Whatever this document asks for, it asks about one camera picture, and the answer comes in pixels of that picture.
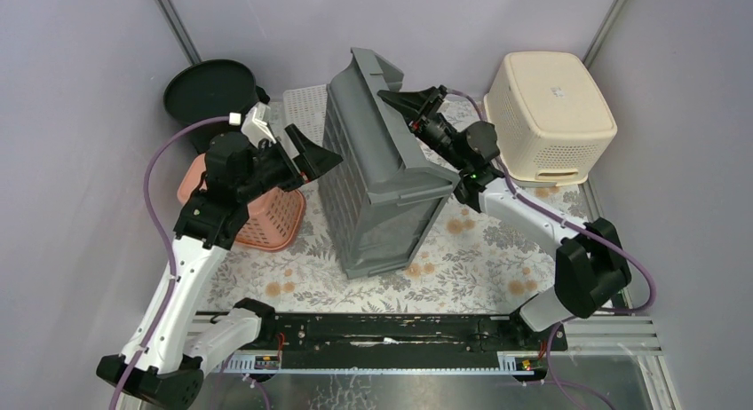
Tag large black cylindrical container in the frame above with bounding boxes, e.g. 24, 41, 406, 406
162, 59, 258, 128

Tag floral patterned table mat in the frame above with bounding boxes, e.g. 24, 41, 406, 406
199, 183, 554, 314

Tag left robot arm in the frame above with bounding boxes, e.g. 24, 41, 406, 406
96, 125, 342, 409

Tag cream plastic tub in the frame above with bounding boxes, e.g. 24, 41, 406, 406
483, 51, 617, 186

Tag black mounting base rail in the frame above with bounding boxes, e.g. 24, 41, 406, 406
240, 312, 568, 372

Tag pink perforated basket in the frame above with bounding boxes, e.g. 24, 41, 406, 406
173, 154, 306, 252

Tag grey plastic crate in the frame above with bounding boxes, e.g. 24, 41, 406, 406
318, 47, 459, 280

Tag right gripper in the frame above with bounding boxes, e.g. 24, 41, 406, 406
366, 86, 468, 172

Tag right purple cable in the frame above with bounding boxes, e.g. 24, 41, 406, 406
447, 88, 659, 410

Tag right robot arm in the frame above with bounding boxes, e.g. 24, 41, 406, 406
377, 86, 632, 350

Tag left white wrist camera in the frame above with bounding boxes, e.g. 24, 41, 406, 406
228, 102, 277, 148

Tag white perforated plastic basket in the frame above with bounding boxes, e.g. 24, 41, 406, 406
282, 84, 328, 145

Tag black cloth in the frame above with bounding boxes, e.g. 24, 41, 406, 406
255, 85, 271, 105

